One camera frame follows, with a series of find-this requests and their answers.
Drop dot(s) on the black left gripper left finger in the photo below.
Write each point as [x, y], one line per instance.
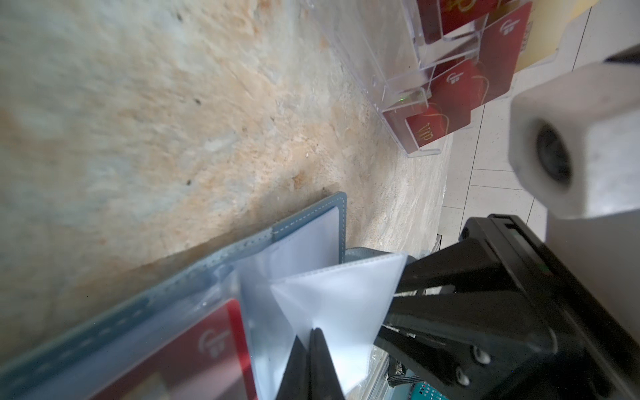
[296, 378]

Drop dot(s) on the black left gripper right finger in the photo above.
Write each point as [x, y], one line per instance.
[323, 379]

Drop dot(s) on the clear acrylic card tray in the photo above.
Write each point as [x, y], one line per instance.
[383, 44]

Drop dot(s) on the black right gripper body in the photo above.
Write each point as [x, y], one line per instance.
[595, 357]

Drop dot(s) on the red vip card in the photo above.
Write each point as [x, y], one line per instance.
[478, 70]
[210, 360]

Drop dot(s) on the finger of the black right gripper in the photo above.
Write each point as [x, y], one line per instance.
[468, 266]
[481, 345]

